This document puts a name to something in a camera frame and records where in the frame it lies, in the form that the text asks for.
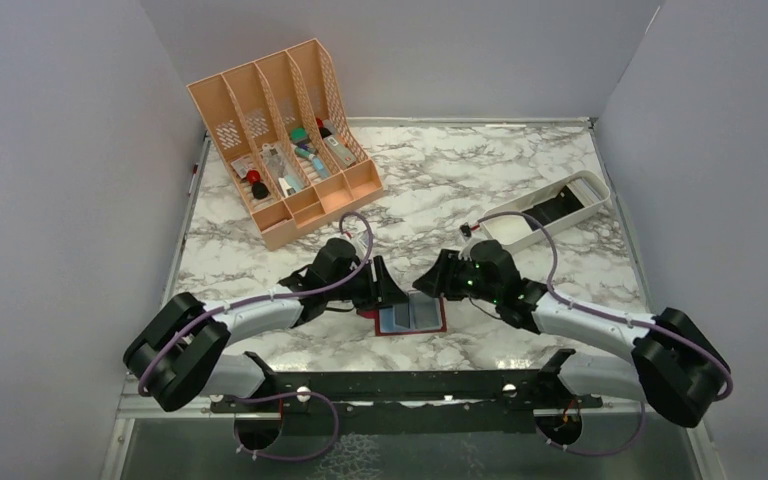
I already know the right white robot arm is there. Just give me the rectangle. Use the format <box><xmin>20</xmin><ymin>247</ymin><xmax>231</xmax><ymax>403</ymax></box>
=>
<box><xmin>413</xmin><ymin>240</ymin><xmax>731</xmax><ymax>428</ymax></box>

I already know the purple cable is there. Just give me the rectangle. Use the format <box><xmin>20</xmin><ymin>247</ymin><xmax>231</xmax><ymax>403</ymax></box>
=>
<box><xmin>137</xmin><ymin>211</ymin><xmax>375</xmax><ymax>397</ymax></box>
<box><xmin>466</xmin><ymin>210</ymin><xmax>734</xmax><ymax>402</ymax></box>

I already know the red leather card holder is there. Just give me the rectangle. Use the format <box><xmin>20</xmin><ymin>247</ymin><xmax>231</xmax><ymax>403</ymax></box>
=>
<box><xmin>357</xmin><ymin>291</ymin><xmax>447</xmax><ymax>336</ymax></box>

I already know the green eraser block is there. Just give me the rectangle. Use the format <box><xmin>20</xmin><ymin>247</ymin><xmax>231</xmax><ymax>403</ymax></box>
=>
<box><xmin>289</xmin><ymin>127</ymin><xmax>309</xmax><ymax>144</ymax></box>

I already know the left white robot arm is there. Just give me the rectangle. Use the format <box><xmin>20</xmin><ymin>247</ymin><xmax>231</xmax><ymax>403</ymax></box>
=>
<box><xmin>123</xmin><ymin>238</ymin><xmax>408</xmax><ymax>412</ymax></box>

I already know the peach desk file organizer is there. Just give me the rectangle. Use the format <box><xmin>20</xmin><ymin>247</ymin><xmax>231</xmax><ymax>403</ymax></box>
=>
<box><xmin>188</xmin><ymin>39</ymin><xmax>384</xmax><ymax>250</ymax></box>

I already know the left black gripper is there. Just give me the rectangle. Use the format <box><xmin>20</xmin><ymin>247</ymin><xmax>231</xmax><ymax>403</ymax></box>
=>
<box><xmin>326</xmin><ymin>256</ymin><xmax>410</xmax><ymax>312</ymax></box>

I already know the light blue marker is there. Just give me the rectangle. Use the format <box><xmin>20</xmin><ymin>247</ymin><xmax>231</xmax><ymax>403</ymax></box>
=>
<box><xmin>295</xmin><ymin>146</ymin><xmax>330</xmax><ymax>178</ymax></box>

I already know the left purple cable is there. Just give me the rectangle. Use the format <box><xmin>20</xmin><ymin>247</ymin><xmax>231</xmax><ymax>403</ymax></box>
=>
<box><xmin>137</xmin><ymin>211</ymin><xmax>375</xmax><ymax>397</ymax></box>

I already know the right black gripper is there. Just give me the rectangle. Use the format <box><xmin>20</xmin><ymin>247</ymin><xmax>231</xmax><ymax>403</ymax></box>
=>
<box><xmin>413</xmin><ymin>247</ymin><xmax>501</xmax><ymax>304</ymax></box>

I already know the black vip card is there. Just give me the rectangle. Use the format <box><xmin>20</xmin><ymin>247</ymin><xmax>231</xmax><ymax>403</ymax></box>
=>
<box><xmin>522</xmin><ymin>187</ymin><xmax>584</xmax><ymax>228</ymax></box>

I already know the black round cap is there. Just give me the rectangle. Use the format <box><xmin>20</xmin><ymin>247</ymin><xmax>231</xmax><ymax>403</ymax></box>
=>
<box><xmin>251</xmin><ymin>182</ymin><xmax>270</xmax><ymax>200</ymax></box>

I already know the red round cap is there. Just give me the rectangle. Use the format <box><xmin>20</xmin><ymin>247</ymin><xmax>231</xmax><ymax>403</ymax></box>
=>
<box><xmin>245</xmin><ymin>169</ymin><xmax>262</xmax><ymax>185</ymax></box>

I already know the black mounting base rail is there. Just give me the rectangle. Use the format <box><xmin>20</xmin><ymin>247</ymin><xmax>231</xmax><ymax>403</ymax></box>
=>
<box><xmin>210</xmin><ymin>349</ymin><xmax>602</xmax><ymax>447</ymax></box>

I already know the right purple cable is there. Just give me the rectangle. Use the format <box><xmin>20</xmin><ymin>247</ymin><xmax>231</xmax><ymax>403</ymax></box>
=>
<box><xmin>466</xmin><ymin>210</ymin><xmax>734</xmax><ymax>402</ymax></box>

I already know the clear packaged item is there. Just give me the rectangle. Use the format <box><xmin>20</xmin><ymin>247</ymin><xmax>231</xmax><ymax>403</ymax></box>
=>
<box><xmin>261</xmin><ymin>143</ymin><xmax>304</xmax><ymax>197</ymax></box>

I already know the white plastic tray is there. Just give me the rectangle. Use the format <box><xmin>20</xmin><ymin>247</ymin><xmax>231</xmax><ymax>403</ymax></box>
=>
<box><xmin>480</xmin><ymin>170</ymin><xmax>610</xmax><ymax>253</ymax></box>

